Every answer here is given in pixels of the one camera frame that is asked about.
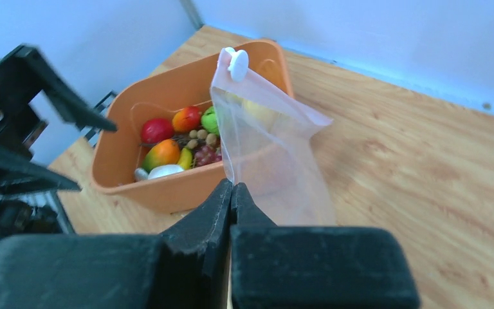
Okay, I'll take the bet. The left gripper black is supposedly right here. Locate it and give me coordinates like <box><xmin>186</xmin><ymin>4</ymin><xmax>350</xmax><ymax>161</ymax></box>
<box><xmin>0</xmin><ymin>44</ymin><xmax>117</xmax><ymax>239</ymax></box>

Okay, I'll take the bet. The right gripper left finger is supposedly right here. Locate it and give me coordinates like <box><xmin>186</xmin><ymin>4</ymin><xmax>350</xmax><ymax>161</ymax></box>
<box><xmin>0</xmin><ymin>180</ymin><xmax>233</xmax><ymax>308</ymax></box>

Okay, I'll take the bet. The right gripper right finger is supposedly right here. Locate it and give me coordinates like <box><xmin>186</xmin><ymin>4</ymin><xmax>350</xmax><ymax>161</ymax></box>
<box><xmin>230</xmin><ymin>183</ymin><xmax>421</xmax><ymax>308</ymax></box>

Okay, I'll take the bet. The clear zip top bag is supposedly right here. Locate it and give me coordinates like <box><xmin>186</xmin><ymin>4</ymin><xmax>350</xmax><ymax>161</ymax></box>
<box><xmin>210</xmin><ymin>47</ymin><xmax>336</xmax><ymax>225</ymax></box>

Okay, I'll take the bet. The green apple toy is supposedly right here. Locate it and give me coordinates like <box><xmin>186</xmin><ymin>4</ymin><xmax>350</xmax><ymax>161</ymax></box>
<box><xmin>201</xmin><ymin>106</ymin><xmax>219</xmax><ymax>136</ymax></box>

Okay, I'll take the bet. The yellow pear toy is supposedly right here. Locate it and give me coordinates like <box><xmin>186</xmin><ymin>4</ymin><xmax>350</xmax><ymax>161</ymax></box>
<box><xmin>228</xmin><ymin>93</ymin><xmax>280</xmax><ymax>129</ymax></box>

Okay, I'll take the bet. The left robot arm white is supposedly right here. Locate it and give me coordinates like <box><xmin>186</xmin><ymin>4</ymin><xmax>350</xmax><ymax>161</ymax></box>
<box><xmin>0</xmin><ymin>44</ymin><xmax>117</xmax><ymax>240</ymax></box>

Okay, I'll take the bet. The checkerboard calibration board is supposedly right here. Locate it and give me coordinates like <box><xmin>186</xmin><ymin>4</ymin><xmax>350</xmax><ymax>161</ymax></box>
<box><xmin>83</xmin><ymin>90</ymin><xmax>118</xmax><ymax>148</ymax></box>

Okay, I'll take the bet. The white mushroom toy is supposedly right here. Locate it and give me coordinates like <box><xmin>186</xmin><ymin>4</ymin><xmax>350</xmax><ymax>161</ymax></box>
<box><xmin>147</xmin><ymin>164</ymin><xmax>184</xmax><ymax>180</ymax></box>

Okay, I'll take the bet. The white garlic toy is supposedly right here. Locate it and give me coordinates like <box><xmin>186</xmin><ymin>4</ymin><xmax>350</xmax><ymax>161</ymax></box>
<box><xmin>134</xmin><ymin>167</ymin><xmax>149</xmax><ymax>182</ymax></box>

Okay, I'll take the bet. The small yellow fruit toy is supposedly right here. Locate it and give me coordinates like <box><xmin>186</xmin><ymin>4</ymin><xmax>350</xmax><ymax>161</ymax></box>
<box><xmin>177</xmin><ymin>147</ymin><xmax>194</xmax><ymax>170</ymax></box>

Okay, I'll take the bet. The purple grapes toy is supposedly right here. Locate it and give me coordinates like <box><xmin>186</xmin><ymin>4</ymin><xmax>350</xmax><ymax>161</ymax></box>
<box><xmin>194</xmin><ymin>145</ymin><xmax>222</xmax><ymax>167</ymax></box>

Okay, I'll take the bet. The orange green mango toy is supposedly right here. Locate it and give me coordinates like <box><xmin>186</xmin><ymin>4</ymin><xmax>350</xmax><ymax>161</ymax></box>
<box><xmin>141</xmin><ymin>139</ymin><xmax>181</xmax><ymax>173</ymax></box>

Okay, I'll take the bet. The orange plastic basket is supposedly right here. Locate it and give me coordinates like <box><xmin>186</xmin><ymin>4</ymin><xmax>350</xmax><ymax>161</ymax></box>
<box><xmin>90</xmin><ymin>39</ymin><xmax>295</xmax><ymax>214</ymax></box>

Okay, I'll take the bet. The brown longan cluster toy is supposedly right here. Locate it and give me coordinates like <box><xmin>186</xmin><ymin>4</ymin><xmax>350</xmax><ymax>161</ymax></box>
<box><xmin>185</xmin><ymin>129</ymin><xmax>220</xmax><ymax>150</ymax></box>

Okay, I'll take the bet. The red apple toy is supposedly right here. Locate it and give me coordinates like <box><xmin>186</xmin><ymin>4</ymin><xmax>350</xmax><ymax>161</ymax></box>
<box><xmin>140</xmin><ymin>118</ymin><xmax>175</xmax><ymax>144</ymax></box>

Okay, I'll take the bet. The red orange peach toy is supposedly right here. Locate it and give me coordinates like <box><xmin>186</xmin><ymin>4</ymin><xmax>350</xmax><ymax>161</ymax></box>
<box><xmin>172</xmin><ymin>106</ymin><xmax>202</xmax><ymax>133</ymax></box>

